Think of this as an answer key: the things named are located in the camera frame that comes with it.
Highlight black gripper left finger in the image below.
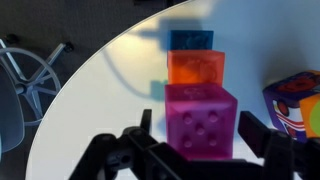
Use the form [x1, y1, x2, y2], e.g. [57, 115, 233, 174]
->
[68, 108, 188, 180]

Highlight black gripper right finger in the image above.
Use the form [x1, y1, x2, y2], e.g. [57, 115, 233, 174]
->
[237, 110, 320, 180]

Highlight pink dotted rubber block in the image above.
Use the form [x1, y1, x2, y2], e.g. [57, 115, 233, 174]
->
[164, 83, 239, 160]

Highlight orange-red rubber block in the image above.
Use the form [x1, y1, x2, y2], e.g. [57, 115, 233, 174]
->
[167, 49, 226, 88]

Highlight blue rubber block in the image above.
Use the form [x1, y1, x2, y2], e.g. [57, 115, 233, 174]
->
[167, 29, 214, 53]

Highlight orange cube with number nine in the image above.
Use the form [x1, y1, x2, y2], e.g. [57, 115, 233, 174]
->
[262, 69, 320, 144]

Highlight grey office chair seat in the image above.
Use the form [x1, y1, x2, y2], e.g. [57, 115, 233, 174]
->
[0, 66, 26, 154]

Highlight office chair star base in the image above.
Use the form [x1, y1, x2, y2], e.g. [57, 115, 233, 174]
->
[0, 33, 75, 127]

